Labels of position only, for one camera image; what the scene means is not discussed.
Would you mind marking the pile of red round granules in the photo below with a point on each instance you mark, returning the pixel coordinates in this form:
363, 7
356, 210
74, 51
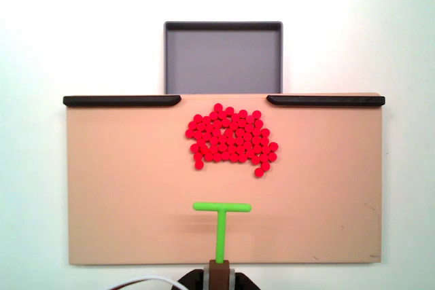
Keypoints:
231, 140

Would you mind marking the beige rectangular work board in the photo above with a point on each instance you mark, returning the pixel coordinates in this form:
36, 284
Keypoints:
119, 184

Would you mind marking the grey square plastic tray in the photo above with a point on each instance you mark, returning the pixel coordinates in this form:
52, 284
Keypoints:
222, 62

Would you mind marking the black edge rail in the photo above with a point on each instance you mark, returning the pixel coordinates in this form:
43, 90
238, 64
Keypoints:
119, 100
326, 100

